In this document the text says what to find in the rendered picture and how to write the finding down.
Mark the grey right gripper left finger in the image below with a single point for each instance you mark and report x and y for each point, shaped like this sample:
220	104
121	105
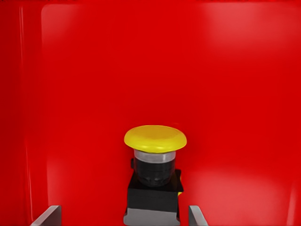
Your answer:
48	217

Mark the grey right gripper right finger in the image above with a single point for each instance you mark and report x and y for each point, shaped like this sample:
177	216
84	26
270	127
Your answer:
194	216

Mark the red plastic bin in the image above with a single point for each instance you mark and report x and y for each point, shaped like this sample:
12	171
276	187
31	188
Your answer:
150	70

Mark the yellow mushroom push button switch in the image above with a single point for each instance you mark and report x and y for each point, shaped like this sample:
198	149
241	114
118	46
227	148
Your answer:
154	164

